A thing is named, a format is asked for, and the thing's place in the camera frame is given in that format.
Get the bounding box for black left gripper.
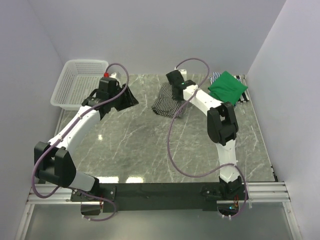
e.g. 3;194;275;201
109;83;139;112

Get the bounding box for striped clothes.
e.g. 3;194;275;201
151;82;184;119

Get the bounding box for green tank top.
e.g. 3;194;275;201
207;70;249;111

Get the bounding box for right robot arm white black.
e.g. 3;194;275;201
166;69;245;200

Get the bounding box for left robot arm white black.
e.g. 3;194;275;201
31;77;139;201

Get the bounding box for blue striped folded tank top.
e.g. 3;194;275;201
206;71;245;107

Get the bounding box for white plastic laundry basket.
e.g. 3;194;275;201
50;59;109;111

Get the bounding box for black white striped folded top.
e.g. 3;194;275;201
234;75;250;104

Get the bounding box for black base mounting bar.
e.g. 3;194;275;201
70;181;251;217

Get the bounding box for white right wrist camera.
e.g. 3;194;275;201
174;67;187;81

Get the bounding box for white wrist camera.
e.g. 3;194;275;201
103;72;121;82
174;67;187;81

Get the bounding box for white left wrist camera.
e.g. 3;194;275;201
103;72;121;82

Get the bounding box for aluminium rail frame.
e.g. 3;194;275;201
26;182;291;205

